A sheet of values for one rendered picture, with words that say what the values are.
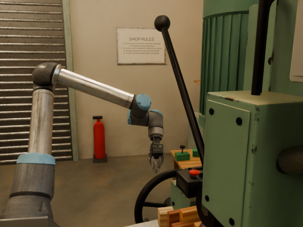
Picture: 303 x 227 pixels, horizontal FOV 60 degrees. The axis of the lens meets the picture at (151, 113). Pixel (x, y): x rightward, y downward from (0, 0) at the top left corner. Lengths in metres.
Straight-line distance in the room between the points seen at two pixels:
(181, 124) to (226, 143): 3.45
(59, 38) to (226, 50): 3.05
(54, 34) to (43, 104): 2.03
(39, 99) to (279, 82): 1.33
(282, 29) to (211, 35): 0.20
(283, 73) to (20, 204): 0.96
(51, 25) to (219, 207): 3.28
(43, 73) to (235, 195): 1.32
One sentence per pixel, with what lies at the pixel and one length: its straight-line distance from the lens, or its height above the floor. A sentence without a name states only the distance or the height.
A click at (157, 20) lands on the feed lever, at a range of 0.58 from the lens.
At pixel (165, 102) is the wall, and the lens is 3.60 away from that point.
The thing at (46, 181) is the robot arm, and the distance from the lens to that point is 1.14.
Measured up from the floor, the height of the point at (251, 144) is 1.26.
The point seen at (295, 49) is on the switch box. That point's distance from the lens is 0.25.
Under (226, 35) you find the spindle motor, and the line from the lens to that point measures 0.50.
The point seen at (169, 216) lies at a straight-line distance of 0.69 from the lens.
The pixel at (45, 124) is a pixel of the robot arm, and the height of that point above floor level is 1.00.
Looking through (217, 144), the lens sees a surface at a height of 1.24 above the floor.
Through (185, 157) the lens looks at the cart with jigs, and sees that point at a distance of 2.15.
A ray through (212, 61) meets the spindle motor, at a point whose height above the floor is 1.33.
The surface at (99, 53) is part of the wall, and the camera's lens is 3.45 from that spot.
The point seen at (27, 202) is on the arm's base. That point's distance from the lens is 1.09.
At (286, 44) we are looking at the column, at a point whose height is 1.35.
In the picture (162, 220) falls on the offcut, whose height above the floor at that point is 0.92.
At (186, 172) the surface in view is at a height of 1.01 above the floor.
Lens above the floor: 1.34
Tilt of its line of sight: 12 degrees down
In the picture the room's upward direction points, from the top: straight up
